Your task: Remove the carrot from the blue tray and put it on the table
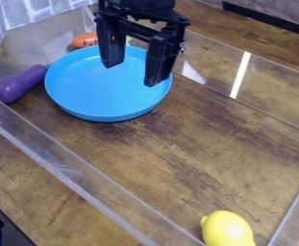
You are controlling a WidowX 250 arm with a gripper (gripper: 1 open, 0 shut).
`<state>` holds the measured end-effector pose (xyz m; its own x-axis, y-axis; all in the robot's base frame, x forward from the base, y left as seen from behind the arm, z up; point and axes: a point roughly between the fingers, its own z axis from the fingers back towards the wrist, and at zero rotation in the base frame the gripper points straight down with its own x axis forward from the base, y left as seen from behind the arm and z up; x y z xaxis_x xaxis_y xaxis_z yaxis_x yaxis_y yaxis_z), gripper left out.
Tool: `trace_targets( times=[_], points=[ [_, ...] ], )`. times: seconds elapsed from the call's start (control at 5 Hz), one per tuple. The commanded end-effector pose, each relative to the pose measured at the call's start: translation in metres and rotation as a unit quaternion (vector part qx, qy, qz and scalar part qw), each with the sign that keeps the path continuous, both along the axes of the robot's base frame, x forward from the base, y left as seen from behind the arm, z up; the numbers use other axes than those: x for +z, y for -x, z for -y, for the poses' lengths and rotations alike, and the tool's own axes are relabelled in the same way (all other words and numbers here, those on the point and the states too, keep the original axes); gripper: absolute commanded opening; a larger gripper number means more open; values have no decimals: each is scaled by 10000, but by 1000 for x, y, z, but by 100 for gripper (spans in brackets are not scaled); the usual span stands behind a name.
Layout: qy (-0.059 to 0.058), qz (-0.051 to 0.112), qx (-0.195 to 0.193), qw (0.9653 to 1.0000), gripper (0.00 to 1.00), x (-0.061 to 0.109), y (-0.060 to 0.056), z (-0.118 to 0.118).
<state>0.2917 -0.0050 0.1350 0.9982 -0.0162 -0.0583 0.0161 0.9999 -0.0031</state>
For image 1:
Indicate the blue round plastic tray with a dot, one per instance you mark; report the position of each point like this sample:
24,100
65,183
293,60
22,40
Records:
103,94

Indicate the yellow toy lemon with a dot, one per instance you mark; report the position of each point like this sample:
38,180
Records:
226,229

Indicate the black baseboard strip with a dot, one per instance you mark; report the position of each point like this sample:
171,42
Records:
262,17

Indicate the purple toy eggplant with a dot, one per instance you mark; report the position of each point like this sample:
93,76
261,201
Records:
15,86

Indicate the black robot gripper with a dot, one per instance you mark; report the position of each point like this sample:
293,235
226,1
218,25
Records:
149,20

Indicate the clear acrylic barrier panel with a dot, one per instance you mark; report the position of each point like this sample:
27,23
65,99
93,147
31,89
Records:
202,154

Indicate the orange toy carrot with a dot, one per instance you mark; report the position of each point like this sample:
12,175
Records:
85,40

